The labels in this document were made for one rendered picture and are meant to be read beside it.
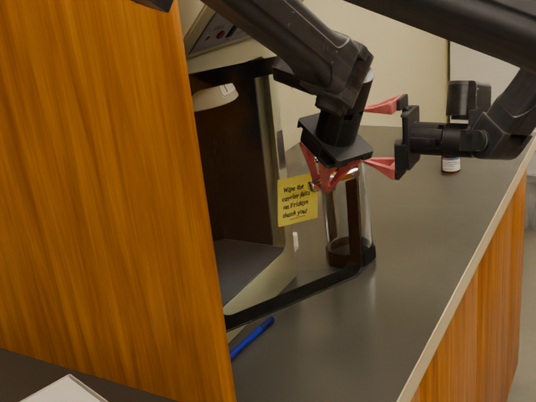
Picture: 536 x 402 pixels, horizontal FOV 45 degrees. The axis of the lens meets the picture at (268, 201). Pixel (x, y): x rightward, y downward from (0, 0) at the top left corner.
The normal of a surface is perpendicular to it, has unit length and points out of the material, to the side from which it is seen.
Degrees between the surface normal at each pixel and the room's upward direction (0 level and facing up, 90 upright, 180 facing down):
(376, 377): 0
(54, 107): 90
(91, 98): 90
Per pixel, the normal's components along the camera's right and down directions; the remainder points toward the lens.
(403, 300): -0.11, -0.93
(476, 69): -0.48, 0.36
